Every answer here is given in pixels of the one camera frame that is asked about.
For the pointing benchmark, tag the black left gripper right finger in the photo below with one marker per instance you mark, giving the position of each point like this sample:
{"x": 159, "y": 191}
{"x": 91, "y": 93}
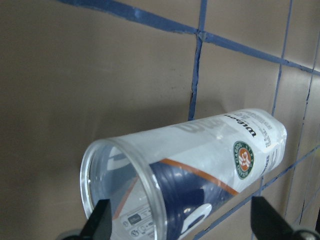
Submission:
{"x": 267, "y": 224}

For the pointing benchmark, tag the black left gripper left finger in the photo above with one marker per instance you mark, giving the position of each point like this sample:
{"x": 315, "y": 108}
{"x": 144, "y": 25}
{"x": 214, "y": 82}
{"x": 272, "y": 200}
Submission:
{"x": 99, "y": 224}

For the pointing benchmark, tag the tennis ball can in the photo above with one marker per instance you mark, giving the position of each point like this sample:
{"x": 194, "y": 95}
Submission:
{"x": 162, "y": 183}

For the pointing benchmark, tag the brown paper table cover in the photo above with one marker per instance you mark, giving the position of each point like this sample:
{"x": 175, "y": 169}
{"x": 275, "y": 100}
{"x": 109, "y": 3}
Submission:
{"x": 70, "y": 75}

